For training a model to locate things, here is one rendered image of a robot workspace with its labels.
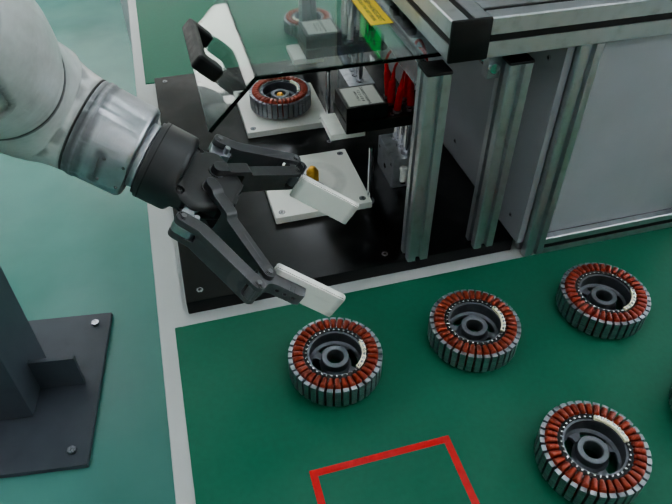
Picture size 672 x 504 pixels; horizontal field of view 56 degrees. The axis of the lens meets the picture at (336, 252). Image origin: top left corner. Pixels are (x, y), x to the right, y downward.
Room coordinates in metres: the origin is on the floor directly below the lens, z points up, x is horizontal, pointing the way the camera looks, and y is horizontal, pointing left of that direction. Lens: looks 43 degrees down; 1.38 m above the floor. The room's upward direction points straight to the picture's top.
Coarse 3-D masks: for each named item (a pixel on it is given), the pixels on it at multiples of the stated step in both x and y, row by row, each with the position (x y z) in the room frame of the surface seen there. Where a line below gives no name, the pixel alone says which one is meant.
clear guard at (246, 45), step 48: (240, 0) 0.81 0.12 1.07; (288, 0) 0.81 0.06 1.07; (336, 0) 0.81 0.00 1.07; (384, 0) 0.81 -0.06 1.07; (240, 48) 0.68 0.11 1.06; (288, 48) 0.67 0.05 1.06; (336, 48) 0.67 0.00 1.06; (384, 48) 0.67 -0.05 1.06; (432, 48) 0.67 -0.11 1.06; (240, 96) 0.60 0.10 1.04
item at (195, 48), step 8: (184, 24) 0.76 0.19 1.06; (192, 24) 0.74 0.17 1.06; (184, 32) 0.74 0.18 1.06; (192, 32) 0.72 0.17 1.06; (200, 32) 0.75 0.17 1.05; (208, 32) 0.76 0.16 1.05; (192, 40) 0.70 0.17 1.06; (200, 40) 0.71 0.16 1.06; (208, 40) 0.75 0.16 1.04; (192, 48) 0.69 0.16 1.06; (200, 48) 0.68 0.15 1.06; (192, 56) 0.67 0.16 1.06; (200, 56) 0.66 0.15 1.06; (208, 56) 0.67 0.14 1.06; (192, 64) 0.66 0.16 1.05; (200, 64) 0.66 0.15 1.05; (208, 64) 0.66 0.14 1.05; (216, 64) 0.67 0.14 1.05; (200, 72) 0.66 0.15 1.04; (208, 72) 0.66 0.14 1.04; (216, 72) 0.66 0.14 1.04; (216, 80) 0.66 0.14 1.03
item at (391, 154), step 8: (384, 136) 0.87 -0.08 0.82; (392, 136) 0.87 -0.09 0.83; (384, 144) 0.85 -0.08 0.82; (392, 144) 0.85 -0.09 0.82; (384, 152) 0.85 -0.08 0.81; (392, 152) 0.83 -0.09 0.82; (400, 152) 0.83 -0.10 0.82; (384, 160) 0.84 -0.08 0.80; (392, 160) 0.81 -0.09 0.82; (400, 160) 0.81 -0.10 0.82; (408, 160) 0.81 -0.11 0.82; (384, 168) 0.84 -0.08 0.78; (392, 168) 0.81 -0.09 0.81; (392, 176) 0.81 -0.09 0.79; (392, 184) 0.81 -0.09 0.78; (400, 184) 0.81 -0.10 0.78
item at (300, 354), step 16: (320, 320) 0.52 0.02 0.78; (304, 336) 0.49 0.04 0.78; (320, 336) 0.49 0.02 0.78; (336, 336) 0.50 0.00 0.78; (352, 336) 0.49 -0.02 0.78; (368, 336) 0.49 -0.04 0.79; (288, 352) 0.47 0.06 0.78; (304, 352) 0.47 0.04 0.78; (336, 352) 0.48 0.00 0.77; (352, 352) 0.49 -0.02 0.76; (368, 352) 0.47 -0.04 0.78; (304, 368) 0.44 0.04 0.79; (336, 368) 0.45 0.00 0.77; (352, 368) 0.46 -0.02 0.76; (368, 368) 0.44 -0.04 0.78; (304, 384) 0.42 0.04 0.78; (320, 384) 0.42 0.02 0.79; (336, 384) 0.42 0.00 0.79; (352, 384) 0.42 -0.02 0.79; (368, 384) 0.43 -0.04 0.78; (320, 400) 0.41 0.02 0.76; (336, 400) 0.41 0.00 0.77; (352, 400) 0.41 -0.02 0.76
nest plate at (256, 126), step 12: (312, 96) 1.08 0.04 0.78; (240, 108) 1.03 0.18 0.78; (312, 108) 1.03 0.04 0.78; (252, 120) 0.99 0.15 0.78; (264, 120) 0.99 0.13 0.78; (276, 120) 0.99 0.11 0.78; (288, 120) 0.99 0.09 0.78; (300, 120) 0.99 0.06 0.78; (312, 120) 0.99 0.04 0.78; (252, 132) 0.95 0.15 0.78; (264, 132) 0.96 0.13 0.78; (276, 132) 0.96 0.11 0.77; (288, 132) 0.97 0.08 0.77
